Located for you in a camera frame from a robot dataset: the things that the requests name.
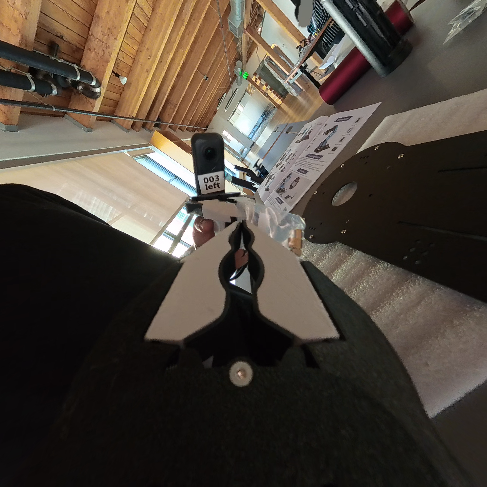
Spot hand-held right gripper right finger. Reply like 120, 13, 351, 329
242, 222, 341, 344

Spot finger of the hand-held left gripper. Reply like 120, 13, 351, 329
203, 200, 243, 230
239, 197, 264, 226

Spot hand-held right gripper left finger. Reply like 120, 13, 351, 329
144, 222, 241, 346

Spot clear bag of brass standoffs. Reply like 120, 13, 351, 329
248, 205, 307, 256

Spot person's left hand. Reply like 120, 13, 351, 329
191, 215, 250, 272

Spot black office chair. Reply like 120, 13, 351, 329
233, 159, 268, 192

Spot large window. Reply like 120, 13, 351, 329
133, 152, 229, 253

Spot grey office table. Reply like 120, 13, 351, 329
266, 121, 306, 176

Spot open instruction booklet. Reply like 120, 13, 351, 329
252, 101, 383, 212

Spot white foam sheet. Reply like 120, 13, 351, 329
300, 88, 487, 420

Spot thin metal ceiling rod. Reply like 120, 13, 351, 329
0, 97, 214, 129

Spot person's black shirt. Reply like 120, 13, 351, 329
0, 182, 184, 487

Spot red metal tube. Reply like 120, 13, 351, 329
318, 5, 415, 106

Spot black ceiling pipes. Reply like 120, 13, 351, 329
0, 39, 102, 101

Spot black bottle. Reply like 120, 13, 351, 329
321, 0, 414, 79

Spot clear bag of black parts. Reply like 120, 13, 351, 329
442, 0, 487, 43

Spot metal ventilation duct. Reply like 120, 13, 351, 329
228, 0, 247, 36

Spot black metal base plate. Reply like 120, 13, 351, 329
302, 129, 487, 302

